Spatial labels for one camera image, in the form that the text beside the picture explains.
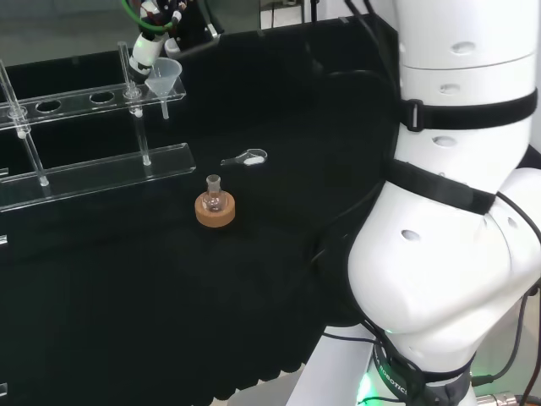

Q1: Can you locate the clear acrylic funnel stand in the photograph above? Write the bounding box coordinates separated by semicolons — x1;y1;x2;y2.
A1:
0;40;197;213

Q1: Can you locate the cork ring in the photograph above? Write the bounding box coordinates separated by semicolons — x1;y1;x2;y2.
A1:
194;190;238;230

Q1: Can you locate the black cloth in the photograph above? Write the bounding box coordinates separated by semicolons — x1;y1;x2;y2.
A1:
0;15;403;403

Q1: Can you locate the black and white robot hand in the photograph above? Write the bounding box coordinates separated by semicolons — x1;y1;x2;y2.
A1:
128;0;225;84

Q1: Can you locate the small round-bottom glass flask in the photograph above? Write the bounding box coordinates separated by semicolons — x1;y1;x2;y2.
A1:
200;173;227;214

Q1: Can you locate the clear plastic funnel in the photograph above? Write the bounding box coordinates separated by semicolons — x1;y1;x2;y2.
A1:
145;58;184;121

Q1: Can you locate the green cable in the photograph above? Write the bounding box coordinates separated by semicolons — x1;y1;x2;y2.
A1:
121;0;179;34

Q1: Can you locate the black cable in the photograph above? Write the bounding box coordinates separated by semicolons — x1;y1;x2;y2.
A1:
493;190;541;406
309;0;403;272

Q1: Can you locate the clear glass weighing funnel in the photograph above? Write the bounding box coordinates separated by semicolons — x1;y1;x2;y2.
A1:
220;147;269;168

